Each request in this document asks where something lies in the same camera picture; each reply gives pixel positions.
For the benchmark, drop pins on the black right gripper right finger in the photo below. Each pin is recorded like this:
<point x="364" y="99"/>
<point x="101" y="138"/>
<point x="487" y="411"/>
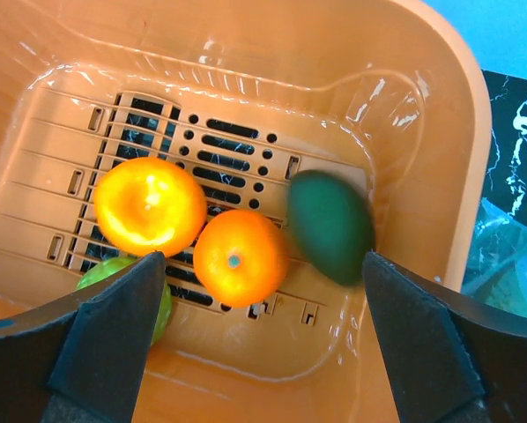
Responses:
<point x="448" y="357"/>

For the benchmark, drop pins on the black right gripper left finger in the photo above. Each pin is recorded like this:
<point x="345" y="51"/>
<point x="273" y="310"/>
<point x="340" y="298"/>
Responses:
<point x="81" y="358"/>

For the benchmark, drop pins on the orange fake orange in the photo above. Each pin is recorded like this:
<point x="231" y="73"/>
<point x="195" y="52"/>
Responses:
<point x="241" y="258"/>
<point x="148" y="204"/>

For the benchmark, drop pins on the dark green fake avocado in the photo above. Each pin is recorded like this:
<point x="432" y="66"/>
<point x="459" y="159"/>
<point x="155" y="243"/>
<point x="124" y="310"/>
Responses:
<point x="331" y="224"/>

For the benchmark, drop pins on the orange plastic basket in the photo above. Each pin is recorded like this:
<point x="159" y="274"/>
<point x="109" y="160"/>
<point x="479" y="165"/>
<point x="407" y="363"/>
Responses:
<point x="242" y="95"/>

